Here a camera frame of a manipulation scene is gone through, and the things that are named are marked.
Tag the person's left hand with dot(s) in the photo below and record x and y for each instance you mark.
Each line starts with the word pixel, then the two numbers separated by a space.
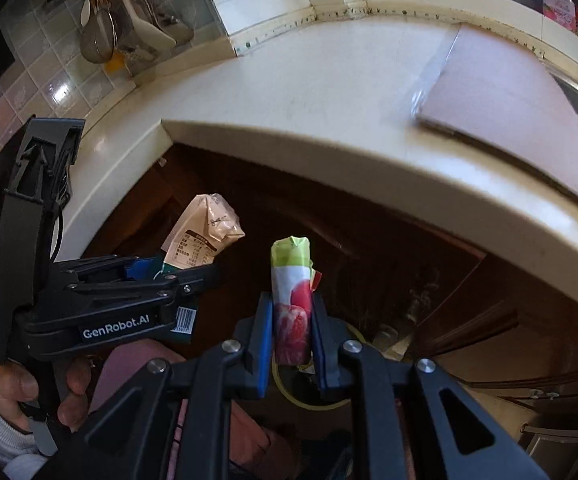
pixel 11 385

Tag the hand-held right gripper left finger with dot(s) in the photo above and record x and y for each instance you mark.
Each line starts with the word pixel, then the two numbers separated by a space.
pixel 265 345

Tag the green white fruit print packet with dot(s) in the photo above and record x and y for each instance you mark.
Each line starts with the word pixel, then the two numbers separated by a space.
pixel 291 310

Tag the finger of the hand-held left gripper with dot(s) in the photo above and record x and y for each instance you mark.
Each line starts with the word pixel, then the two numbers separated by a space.
pixel 169 292
pixel 144 268

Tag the person's left leg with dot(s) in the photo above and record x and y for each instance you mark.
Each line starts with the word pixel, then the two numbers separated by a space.
pixel 119 370

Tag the stainless steel cabinet panel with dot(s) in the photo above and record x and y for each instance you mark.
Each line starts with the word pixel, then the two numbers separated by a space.
pixel 559 445

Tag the metal mesh strainer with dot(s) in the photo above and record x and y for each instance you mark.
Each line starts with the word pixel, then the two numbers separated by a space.
pixel 96 42

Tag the light blue cabinet knob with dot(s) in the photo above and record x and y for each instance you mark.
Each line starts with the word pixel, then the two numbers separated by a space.
pixel 536 393

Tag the wooden kitchen cabinet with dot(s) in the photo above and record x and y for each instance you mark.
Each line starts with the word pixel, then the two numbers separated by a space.
pixel 394 270

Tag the white plastic spatula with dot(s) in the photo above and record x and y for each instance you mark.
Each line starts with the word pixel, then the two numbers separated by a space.
pixel 156 35

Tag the dark trash bin cream rim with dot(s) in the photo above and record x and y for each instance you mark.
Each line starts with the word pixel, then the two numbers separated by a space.
pixel 294 385

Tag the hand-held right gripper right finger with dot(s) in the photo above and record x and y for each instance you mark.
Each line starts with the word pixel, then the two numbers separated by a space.
pixel 319 350

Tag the yellow plastic utensil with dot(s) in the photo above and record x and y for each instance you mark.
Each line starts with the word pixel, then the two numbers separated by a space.
pixel 116 62

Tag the flat cardboard sheet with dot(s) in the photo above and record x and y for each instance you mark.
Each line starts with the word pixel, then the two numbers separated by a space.
pixel 509 100

